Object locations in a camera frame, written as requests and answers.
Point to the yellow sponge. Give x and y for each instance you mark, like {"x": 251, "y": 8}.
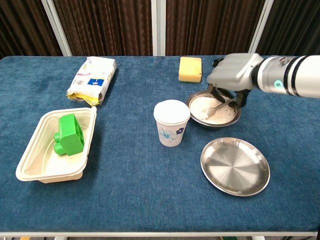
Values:
{"x": 190, "y": 69}

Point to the blue velvet table cloth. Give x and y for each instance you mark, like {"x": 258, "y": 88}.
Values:
{"x": 140, "y": 180}

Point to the flower print paper cup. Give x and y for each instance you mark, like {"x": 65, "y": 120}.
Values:
{"x": 171, "y": 125}

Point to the clear plastic spoon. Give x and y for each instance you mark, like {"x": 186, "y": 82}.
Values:
{"x": 212, "y": 111}

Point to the white flour bag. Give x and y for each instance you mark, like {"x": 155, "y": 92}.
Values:
{"x": 93, "y": 80}

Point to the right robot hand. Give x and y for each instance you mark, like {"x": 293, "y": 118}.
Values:
{"x": 232, "y": 72}

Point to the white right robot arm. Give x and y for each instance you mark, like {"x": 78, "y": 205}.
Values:
{"x": 287, "y": 75}

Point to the round steel plate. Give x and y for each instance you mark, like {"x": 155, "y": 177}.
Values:
{"x": 235, "y": 166}

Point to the dark brown curtain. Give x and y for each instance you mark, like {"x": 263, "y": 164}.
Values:
{"x": 110, "y": 25}

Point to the steel bowl of rice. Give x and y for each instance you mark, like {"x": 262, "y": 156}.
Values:
{"x": 220, "y": 117}

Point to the green toy block car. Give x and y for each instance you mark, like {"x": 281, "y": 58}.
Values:
{"x": 70, "y": 136}

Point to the beige plastic food tray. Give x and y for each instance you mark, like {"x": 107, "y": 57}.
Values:
{"x": 45, "y": 162}

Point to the white partition frame post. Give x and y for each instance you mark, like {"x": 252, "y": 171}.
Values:
{"x": 261, "y": 26}
{"x": 158, "y": 27}
{"x": 56, "y": 26}

